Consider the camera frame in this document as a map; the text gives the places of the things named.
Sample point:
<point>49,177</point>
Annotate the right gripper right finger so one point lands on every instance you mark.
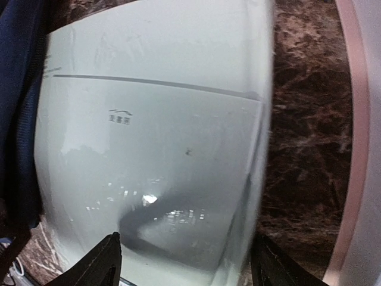
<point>270,265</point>

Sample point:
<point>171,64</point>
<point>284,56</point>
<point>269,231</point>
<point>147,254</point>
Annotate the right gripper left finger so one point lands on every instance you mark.
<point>100,266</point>

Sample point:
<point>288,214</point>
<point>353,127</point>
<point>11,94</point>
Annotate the grey hardcover book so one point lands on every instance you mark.
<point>153,122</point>

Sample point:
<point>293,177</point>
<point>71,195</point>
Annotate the navy blue student backpack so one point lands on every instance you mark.
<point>23,51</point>

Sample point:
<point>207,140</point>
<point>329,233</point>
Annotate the pink flowered white book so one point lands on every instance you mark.
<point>356,255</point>

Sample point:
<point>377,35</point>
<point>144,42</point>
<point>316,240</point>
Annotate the white charger with cable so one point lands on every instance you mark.
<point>18,268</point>

